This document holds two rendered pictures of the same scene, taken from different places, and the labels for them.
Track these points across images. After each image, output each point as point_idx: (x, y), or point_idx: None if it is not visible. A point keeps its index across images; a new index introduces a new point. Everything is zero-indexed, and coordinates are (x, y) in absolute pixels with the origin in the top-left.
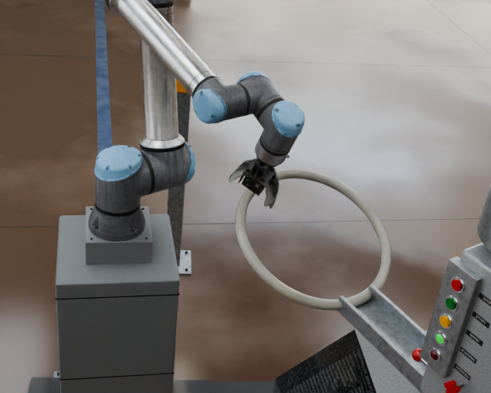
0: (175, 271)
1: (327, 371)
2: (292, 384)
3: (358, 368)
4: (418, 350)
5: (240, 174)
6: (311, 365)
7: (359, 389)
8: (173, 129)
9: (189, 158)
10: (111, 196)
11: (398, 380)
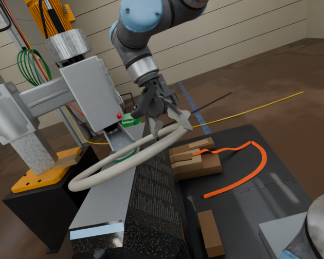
0: (266, 234)
1: (150, 211)
2: (173, 224)
3: (135, 197)
4: (118, 113)
5: (178, 109)
6: (159, 224)
7: (139, 188)
8: None
9: (289, 249)
10: None
11: (119, 188)
